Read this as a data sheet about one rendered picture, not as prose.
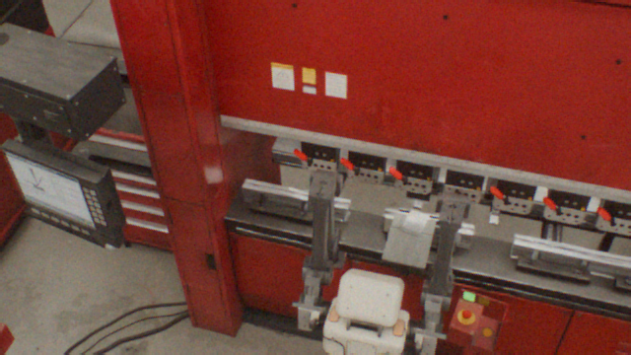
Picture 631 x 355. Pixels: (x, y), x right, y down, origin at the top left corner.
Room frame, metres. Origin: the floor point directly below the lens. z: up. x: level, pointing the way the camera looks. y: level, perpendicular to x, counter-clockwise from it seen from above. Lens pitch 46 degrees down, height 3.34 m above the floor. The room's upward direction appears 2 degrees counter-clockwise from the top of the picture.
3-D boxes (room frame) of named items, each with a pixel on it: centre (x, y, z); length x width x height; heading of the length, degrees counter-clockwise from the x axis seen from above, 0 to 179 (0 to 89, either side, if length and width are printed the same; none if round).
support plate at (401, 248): (1.90, -0.41, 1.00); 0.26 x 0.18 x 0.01; 161
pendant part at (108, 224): (1.86, 0.89, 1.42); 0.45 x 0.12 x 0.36; 62
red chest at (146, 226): (2.85, 0.85, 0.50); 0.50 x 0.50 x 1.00; 71
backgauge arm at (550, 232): (2.21, -1.15, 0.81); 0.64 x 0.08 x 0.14; 161
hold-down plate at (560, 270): (1.79, -1.02, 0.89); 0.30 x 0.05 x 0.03; 71
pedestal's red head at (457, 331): (1.64, -0.68, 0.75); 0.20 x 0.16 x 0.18; 64
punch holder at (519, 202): (1.92, -0.81, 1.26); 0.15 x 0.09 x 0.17; 71
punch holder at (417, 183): (2.05, -0.44, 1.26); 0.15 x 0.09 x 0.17; 71
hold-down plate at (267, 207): (2.18, 0.13, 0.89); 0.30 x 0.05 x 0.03; 71
